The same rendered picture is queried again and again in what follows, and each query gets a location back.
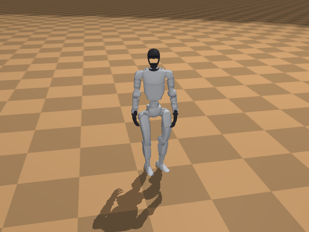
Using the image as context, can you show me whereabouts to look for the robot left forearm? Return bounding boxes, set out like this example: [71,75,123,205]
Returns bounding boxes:
[170,95,178,113]

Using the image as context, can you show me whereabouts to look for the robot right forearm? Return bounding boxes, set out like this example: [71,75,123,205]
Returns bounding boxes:
[131,91,139,114]

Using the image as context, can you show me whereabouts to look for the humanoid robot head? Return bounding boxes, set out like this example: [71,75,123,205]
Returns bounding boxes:
[147,49,160,71]

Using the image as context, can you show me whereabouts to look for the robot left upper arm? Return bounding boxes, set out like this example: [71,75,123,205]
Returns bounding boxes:
[164,70,176,97]

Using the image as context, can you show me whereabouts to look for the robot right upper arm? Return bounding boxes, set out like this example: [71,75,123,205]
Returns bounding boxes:
[134,70,144,98]

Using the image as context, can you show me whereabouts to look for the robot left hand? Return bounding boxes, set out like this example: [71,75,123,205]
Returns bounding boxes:
[170,110,178,128]

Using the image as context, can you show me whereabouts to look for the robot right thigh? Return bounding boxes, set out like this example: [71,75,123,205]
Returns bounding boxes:
[138,110,152,147]

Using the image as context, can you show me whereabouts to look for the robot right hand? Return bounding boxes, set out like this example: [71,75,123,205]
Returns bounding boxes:
[131,111,140,126]

